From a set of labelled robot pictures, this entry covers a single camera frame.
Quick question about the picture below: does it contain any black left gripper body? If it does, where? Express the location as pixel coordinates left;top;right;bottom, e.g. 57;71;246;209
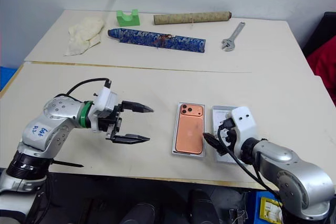
98;103;125;141

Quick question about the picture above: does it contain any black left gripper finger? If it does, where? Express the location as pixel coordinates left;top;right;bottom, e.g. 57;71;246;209
110;134;151;146
120;100;155;114

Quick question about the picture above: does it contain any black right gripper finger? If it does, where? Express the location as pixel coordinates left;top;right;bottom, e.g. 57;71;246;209
203;132;225;155

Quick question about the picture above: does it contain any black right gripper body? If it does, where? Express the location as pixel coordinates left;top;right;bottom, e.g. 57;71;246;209
217;127;239;155

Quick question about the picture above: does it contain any white phone box lid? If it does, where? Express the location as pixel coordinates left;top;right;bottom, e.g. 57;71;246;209
211;105;250;166

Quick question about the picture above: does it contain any white phone box base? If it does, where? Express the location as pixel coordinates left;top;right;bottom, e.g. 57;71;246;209
171;101;207;158

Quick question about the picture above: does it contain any copper orange smartphone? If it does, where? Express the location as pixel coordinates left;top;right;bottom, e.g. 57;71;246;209
175;103;205;155

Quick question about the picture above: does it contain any black zip tie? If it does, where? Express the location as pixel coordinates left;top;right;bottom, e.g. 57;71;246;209
50;159;85;168

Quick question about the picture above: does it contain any blue patterned long case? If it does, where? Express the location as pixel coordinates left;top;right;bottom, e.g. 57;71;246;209
107;27;207;55

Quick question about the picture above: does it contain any blue crate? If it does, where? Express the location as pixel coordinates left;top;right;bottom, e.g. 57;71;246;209
246;189;285;224

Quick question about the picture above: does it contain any dark rounded shape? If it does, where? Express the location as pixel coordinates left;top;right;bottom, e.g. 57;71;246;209
120;202;159;224

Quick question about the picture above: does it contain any metal latch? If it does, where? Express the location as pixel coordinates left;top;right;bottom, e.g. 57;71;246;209
229;208;249;224

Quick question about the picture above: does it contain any yellow label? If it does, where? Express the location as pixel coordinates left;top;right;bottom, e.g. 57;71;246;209
259;197;284;221

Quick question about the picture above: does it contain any green notched block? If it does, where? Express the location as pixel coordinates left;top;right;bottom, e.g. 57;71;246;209
115;9;141;27

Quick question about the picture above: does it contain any crumpled cream cloth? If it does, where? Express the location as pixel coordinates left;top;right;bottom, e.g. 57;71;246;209
64;16;106;57

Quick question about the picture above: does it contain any silver adjustable wrench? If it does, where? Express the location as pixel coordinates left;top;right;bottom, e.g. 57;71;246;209
220;22;247;52

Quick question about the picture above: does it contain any beige rolled scroll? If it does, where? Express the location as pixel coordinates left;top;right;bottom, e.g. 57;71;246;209
153;10;233;26

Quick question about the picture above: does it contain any blue bin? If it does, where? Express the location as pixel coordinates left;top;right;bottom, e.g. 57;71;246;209
0;65;18;91

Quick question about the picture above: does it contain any red fabric object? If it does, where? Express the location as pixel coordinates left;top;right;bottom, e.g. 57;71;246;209
306;35;336;105

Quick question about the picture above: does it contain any black chair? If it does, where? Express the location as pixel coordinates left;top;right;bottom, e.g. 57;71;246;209
301;11;336;57

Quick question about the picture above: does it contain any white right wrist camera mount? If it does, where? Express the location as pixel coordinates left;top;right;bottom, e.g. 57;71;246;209
226;106;259;157

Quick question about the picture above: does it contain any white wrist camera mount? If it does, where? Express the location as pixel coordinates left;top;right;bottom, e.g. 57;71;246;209
226;106;259;157
88;86;119;133

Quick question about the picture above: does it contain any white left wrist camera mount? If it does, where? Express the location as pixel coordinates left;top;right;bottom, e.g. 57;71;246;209
88;86;119;133

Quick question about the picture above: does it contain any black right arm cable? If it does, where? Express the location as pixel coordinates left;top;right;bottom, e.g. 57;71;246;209
217;119;284;199

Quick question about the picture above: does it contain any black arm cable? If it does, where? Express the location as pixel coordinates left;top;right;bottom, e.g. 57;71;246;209
217;119;284;199
65;77;112;96

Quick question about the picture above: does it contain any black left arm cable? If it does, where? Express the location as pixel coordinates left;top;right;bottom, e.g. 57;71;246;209
65;77;112;96

